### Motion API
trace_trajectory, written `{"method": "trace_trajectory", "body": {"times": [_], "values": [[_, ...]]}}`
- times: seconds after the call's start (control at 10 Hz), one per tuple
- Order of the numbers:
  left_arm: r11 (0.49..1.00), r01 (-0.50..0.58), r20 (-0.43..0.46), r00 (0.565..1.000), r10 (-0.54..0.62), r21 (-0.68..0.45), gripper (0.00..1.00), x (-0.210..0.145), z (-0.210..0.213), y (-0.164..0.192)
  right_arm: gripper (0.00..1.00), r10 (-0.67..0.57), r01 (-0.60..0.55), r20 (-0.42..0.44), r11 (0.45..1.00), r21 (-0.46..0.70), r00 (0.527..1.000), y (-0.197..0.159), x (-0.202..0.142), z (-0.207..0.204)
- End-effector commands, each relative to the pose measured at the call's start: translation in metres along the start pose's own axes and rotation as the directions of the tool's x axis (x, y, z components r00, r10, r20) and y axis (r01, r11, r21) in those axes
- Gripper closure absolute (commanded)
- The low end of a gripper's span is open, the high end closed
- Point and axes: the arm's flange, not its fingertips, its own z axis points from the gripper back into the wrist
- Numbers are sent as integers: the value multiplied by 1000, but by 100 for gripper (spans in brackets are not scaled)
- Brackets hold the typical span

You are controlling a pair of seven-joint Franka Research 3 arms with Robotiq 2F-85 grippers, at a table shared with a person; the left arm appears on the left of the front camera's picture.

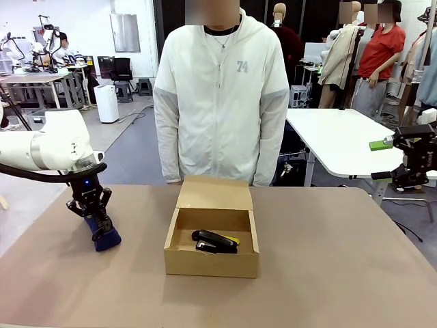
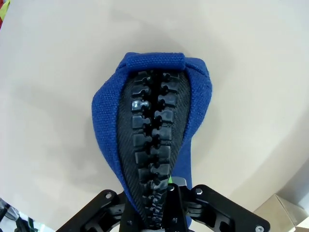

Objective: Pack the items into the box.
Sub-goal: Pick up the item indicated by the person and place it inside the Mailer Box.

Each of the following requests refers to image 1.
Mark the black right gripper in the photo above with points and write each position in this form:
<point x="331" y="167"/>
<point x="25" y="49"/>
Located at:
<point x="423" y="157"/>

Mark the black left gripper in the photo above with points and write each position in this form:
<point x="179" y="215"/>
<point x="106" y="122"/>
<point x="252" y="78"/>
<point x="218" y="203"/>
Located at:
<point x="88" y="193"/>

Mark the dark blue pouch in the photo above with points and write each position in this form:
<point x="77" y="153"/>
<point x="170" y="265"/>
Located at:
<point x="107" y="241"/>

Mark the black stapler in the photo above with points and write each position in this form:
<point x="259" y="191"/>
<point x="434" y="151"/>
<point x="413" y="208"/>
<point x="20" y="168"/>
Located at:
<point x="215" y="241"/>

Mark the brown cardboard box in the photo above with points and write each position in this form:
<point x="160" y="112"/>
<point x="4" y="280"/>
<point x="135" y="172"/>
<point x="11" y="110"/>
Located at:
<point x="211" y="264"/>

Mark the yellow utility knife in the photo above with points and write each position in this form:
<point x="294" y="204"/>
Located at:
<point x="233" y="239"/>

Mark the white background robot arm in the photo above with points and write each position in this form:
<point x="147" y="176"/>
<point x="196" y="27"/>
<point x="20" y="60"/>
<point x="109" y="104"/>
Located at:
<point x="12" y="48"/>
<point x="49" y="37"/>

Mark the person's right forearm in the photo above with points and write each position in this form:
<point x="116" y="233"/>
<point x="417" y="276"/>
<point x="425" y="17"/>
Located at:
<point x="169" y="153"/>

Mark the person's left forearm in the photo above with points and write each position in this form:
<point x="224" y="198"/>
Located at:
<point x="269" y="157"/>

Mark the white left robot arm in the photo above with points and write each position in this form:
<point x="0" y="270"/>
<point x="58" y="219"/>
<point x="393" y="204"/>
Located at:
<point x="51" y="143"/>

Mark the white table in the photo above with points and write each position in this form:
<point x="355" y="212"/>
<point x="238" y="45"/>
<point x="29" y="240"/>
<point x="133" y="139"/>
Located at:
<point x="338" y="136"/>

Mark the figure in red shirt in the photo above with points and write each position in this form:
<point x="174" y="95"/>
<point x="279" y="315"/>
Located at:
<point x="379" y="58"/>

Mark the grey storage bin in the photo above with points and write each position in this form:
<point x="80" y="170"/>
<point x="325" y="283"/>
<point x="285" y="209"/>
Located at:
<point x="38" y="119"/>

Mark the white air purifier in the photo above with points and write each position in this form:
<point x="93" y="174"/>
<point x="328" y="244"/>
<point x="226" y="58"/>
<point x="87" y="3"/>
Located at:
<point x="106" y="104"/>

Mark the mannequin in beige coat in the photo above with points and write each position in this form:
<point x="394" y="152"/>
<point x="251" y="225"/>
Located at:
<point x="339" y="61"/>

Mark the grey computer case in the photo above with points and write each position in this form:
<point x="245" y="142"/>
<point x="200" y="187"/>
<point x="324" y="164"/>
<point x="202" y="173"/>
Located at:
<point x="298" y="96"/>

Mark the grey stool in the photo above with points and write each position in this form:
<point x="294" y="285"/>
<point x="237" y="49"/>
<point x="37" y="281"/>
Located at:
<point x="123" y="92"/>
<point x="145" y="87"/>

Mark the black tripod leg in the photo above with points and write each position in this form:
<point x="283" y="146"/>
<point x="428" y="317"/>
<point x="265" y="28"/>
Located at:
<point x="15" y="109"/>

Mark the grey monitor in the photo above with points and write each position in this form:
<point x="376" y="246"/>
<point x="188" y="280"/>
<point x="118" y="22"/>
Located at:
<point x="314" y="53"/>

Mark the black office chair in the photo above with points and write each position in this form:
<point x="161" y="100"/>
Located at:
<point x="121" y="70"/>

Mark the grey workbench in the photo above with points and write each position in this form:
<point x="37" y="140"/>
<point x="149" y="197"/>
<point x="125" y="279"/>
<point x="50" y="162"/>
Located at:
<point x="30" y="79"/>

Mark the mannequin in dark red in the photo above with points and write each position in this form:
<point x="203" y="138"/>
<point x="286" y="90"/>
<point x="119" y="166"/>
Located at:
<point x="290" y="44"/>

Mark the seated man in white shirt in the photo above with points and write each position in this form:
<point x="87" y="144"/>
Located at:
<point x="68" y="51"/>

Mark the person in white jacket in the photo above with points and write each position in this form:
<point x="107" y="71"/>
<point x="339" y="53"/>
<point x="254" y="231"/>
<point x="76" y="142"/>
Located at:
<point x="218" y="102"/>

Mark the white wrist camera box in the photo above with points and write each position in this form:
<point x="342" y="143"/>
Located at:
<point x="429" y="116"/>

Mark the silver wall panel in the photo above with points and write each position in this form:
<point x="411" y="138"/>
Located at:
<point x="125" y="32"/>

